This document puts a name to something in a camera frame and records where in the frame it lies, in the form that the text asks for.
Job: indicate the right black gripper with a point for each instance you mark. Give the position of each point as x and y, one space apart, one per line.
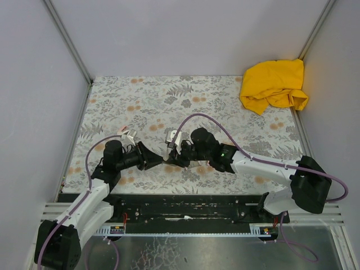
178 156

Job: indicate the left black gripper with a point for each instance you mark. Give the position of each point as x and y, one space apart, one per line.
142 156

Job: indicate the staple box tray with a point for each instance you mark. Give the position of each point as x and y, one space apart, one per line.
194 164

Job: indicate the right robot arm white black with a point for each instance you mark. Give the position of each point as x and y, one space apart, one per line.
306 185

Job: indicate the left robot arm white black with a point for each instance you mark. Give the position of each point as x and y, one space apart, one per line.
60 241

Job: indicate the floral patterned mat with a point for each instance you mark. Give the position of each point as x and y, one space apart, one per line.
155 105

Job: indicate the yellow cloth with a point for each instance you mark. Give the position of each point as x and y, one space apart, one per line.
277 83

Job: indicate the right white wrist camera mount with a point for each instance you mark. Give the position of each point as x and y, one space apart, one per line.
173 141

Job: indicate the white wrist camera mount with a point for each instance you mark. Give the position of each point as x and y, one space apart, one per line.
173 141
129 135

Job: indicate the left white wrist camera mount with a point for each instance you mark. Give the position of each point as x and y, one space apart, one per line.
129 135

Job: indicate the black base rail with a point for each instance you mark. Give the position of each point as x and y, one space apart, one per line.
190 214

